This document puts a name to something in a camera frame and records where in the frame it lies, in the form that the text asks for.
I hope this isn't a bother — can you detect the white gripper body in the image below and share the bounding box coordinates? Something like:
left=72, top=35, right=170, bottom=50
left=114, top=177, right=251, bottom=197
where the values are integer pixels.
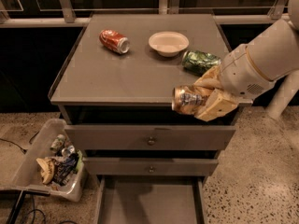
left=219, top=44, right=275, bottom=100

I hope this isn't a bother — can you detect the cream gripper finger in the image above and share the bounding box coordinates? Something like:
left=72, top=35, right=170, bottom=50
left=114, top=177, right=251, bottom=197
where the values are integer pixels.
left=194, top=65, right=222, bottom=89
left=194, top=89, right=238, bottom=121

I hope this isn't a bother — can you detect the orange soda can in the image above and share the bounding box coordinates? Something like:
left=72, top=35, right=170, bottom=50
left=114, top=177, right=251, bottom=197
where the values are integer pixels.
left=172, top=85, right=212, bottom=115

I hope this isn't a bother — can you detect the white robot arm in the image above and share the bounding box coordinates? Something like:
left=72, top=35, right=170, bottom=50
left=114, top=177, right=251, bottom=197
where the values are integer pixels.
left=194, top=0, right=299, bottom=121

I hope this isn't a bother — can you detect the green soda can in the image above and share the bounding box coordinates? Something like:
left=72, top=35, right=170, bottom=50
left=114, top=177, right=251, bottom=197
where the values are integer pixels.
left=182, top=50, right=221, bottom=76

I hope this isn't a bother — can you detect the grey drawer cabinet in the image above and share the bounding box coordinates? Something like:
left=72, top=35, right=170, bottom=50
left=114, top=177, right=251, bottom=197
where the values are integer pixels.
left=47, top=13, right=257, bottom=185

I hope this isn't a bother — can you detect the red soda can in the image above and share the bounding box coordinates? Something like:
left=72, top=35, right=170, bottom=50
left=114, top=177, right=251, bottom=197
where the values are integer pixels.
left=99, top=29, right=130, bottom=54

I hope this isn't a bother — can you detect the grey middle drawer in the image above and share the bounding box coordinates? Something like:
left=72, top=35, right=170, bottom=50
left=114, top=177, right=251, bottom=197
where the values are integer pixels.
left=83, top=157, right=218, bottom=176

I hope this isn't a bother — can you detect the grey drawer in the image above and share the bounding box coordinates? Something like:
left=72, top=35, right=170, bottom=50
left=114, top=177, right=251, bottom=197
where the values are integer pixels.
left=83, top=157, right=218, bottom=176
left=93, top=175, right=207, bottom=224
left=64, top=125, right=235, bottom=151

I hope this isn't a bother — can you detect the grey bottom drawer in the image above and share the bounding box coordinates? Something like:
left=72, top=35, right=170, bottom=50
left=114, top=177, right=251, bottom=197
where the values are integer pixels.
left=93, top=175, right=207, bottom=224

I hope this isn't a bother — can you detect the grey top drawer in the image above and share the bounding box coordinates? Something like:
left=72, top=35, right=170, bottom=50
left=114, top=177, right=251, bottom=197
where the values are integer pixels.
left=64, top=125, right=235, bottom=151

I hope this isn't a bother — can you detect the silver can in bin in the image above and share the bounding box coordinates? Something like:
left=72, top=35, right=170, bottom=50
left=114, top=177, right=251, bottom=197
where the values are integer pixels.
left=62, top=146, right=76, bottom=157

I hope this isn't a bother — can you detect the small can in bin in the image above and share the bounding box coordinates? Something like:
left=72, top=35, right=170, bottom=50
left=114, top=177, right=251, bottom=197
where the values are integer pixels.
left=50, top=134, right=66, bottom=153

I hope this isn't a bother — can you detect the white diagonal pole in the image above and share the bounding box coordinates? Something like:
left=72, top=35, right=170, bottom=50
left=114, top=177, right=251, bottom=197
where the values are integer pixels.
left=266, top=70, right=299, bottom=119

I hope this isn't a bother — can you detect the white paper bowl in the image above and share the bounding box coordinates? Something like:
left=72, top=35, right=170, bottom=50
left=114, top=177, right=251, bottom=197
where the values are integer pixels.
left=149, top=32, right=189, bottom=57

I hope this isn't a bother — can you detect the dark snack wrapper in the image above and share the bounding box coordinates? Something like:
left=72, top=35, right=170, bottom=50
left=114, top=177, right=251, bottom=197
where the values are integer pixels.
left=53, top=154, right=78, bottom=186

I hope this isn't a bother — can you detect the crumpled tan paper bag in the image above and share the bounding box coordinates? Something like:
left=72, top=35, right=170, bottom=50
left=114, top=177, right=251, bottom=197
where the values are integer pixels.
left=36, top=158, right=55, bottom=185

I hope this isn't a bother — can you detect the metal window railing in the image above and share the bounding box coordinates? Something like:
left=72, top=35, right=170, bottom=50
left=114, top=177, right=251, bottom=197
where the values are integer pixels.
left=0, top=0, right=298, bottom=28

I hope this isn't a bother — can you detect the clear plastic bin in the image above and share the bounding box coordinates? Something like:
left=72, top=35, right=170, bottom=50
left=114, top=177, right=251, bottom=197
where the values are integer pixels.
left=0, top=119, right=87, bottom=202

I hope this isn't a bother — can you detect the black floor cable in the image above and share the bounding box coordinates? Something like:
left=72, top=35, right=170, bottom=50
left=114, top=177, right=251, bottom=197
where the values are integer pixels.
left=0, top=131, right=40, bottom=154

